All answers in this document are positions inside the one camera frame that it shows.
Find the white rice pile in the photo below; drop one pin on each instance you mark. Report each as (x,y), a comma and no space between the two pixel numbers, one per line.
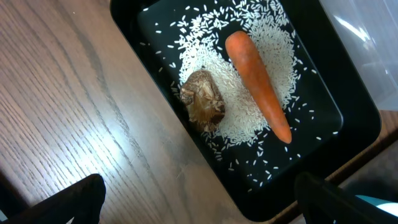
(189,36)

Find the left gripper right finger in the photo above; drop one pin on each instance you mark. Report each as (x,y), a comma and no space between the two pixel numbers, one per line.
(322,202)

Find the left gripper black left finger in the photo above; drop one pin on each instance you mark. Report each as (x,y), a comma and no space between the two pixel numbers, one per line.
(79,203)

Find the clear plastic bin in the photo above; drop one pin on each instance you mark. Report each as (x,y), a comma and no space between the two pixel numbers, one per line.
(368,31)

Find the brown mushroom piece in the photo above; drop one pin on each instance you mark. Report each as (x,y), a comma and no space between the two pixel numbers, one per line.
(203,101)

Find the light blue bowl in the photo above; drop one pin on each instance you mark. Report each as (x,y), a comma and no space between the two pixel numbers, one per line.
(387,206)

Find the orange carrot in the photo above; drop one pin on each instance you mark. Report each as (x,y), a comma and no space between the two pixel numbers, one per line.
(247,61)

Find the black tray bin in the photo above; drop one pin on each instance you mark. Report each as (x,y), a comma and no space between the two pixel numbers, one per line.
(361,122)

